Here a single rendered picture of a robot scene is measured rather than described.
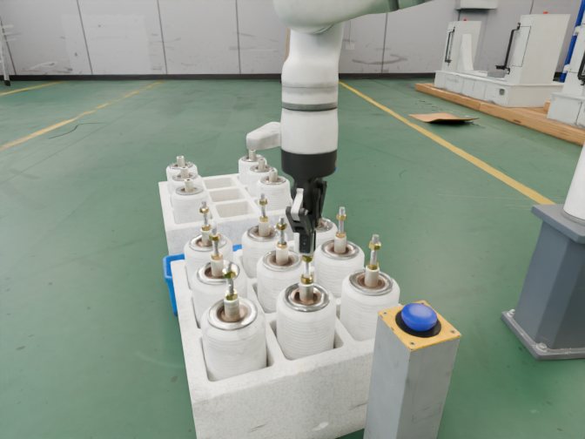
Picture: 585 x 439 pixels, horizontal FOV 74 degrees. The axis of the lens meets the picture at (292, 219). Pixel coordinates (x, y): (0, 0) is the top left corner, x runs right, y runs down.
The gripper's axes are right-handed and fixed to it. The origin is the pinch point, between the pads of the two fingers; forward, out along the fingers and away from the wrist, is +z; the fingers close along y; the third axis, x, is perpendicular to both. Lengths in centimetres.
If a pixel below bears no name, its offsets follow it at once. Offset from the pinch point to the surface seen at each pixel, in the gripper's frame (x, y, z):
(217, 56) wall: 321, 563, -4
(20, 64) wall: 611, 444, 6
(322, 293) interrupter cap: -2.2, 1.3, 9.8
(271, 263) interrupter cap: 9.0, 7.4, 9.9
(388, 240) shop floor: -8, 72, 35
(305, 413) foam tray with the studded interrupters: -2.4, -7.7, 26.4
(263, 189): 26, 46, 11
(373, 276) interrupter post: -9.4, 6.3, 8.2
